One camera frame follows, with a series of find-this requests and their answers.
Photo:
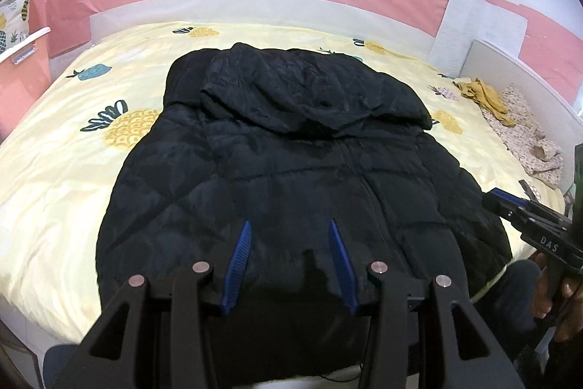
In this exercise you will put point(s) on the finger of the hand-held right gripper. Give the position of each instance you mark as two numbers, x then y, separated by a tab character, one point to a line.
503	211
524	204

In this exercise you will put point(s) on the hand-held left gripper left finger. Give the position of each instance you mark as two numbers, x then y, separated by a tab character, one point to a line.
237	270

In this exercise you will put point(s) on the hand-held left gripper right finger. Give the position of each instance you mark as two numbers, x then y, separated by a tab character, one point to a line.
342	270

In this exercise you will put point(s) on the black puffer jacket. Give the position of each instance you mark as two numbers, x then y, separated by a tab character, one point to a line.
282	170

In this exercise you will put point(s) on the person's right hand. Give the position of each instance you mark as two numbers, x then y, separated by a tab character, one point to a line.
571	293

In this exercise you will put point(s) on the floral patterned cloth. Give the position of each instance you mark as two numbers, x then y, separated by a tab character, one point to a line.
528	138

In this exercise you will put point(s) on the person's right leg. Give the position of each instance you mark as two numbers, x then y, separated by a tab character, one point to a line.
510	307

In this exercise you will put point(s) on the person's leg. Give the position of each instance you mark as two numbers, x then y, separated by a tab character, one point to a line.
59	366
510	307

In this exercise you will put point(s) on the mustard yellow cloth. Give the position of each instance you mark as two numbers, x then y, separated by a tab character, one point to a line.
487	99

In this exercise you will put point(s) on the white bed side board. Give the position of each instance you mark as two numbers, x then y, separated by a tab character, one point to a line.
501	65

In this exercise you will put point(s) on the person's left leg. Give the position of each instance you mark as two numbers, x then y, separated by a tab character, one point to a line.
59	366

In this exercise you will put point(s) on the yellow pineapple print bed sheet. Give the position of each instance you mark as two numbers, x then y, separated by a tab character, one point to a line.
59	170

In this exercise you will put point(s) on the white bed headboard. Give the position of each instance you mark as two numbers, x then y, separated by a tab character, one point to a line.
255	8

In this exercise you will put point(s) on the pink plastic storage box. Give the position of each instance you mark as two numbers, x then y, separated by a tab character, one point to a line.
22	93

